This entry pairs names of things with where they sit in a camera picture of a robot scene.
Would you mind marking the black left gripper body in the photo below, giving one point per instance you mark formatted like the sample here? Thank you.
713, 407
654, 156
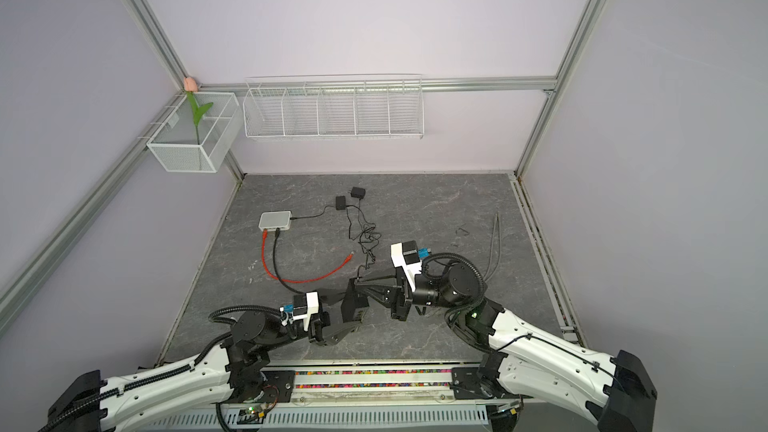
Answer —
314, 334

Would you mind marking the black power adapter far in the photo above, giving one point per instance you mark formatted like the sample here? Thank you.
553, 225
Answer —
358, 193

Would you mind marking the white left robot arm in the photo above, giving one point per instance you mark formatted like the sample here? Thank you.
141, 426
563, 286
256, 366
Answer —
228, 369

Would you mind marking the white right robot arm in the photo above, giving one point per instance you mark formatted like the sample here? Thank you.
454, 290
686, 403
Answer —
613, 392

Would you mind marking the white wire wall basket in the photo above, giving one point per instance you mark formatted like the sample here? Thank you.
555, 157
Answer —
334, 106

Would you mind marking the white mesh box basket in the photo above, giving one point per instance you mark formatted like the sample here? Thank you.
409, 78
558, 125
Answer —
174, 144

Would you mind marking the pink artificial tulip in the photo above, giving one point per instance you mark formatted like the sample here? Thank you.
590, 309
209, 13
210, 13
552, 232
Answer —
198, 110

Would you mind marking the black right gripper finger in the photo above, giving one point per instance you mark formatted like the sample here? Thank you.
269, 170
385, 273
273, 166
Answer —
379, 293
386, 278

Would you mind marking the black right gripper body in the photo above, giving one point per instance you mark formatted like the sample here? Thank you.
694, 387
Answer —
405, 306

